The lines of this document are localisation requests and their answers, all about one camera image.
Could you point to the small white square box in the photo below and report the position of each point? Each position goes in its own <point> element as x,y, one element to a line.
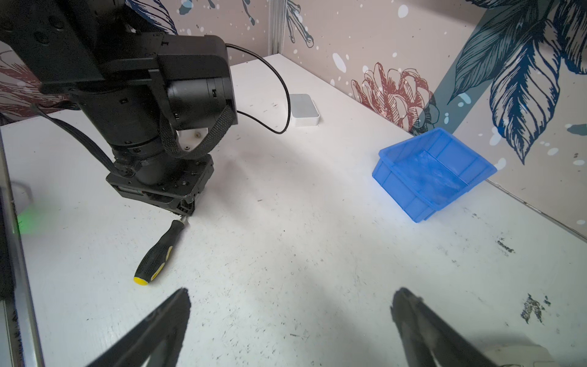
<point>303,111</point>

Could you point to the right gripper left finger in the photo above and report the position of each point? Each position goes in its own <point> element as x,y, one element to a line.
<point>156,340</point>

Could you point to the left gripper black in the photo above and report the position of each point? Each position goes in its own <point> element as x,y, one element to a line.
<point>168,183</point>

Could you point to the black yellow screwdriver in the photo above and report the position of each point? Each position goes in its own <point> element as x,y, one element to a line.
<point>157,256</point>

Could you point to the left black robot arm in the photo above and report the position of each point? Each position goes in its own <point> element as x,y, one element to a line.
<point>162,101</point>

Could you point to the blue plastic bin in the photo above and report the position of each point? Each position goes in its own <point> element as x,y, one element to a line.
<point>428,172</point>

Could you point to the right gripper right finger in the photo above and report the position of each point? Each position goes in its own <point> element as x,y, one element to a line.
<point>427,339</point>

